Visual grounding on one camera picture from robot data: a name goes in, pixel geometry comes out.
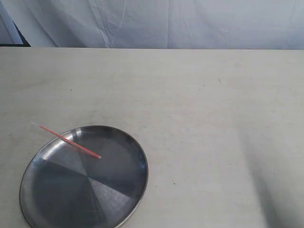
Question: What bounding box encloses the thin red straw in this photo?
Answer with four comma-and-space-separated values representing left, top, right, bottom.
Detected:
31, 121, 101, 159

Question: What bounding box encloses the black framed board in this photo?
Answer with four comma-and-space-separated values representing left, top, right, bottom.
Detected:
0, 23, 31, 47

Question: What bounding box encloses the round stainless steel plate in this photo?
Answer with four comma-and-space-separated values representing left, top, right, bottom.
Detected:
19, 125, 148, 228

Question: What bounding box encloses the white backdrop cloth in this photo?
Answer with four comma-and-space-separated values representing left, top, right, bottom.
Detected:
0, 0, 304, 49

